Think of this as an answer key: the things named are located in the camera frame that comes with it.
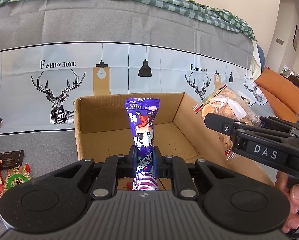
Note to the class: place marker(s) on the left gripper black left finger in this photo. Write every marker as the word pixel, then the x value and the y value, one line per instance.
pixel 114 168

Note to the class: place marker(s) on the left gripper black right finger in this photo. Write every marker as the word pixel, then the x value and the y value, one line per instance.
pixel 175 169

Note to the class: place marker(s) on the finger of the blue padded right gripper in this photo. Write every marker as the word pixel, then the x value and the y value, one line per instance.
pixel 220 124

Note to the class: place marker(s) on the clear bag of crackers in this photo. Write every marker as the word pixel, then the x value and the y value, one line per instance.
pixel 226 103

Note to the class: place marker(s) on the purple snack stick packet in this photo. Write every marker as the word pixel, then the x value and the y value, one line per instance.
pixel 141 115

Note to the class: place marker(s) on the black chocolate bar packet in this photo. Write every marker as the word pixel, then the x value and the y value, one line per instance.
pixel 11 159

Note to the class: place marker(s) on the person's right hand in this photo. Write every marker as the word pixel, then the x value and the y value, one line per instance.
pixel 292 194

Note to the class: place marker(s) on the orange cushion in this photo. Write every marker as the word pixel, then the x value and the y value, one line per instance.
pixel 282 95

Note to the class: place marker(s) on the cardboard box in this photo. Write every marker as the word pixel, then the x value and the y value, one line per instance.
pixel 102 129

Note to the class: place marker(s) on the grey sofa seat cushion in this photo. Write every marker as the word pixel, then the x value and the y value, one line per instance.
pixel 43 151

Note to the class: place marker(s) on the green label peanut bag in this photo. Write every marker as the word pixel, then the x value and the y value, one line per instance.
pixel 16 176

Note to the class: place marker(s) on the deer print sofa cover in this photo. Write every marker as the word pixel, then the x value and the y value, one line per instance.
pixel 52 52

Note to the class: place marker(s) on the framed wall picture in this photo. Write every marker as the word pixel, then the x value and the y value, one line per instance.
pixel 296 38

